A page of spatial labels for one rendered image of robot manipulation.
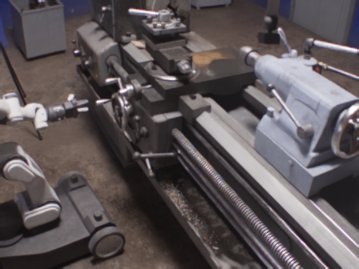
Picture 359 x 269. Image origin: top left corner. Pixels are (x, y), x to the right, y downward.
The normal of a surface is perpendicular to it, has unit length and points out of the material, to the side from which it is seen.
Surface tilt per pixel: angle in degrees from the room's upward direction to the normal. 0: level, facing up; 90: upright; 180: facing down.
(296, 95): 82
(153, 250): 0
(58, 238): 0
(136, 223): 0
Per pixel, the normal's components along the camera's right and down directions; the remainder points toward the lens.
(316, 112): -0.86, 0.06
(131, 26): 0.46, 0.51
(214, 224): 0.04, -0.83
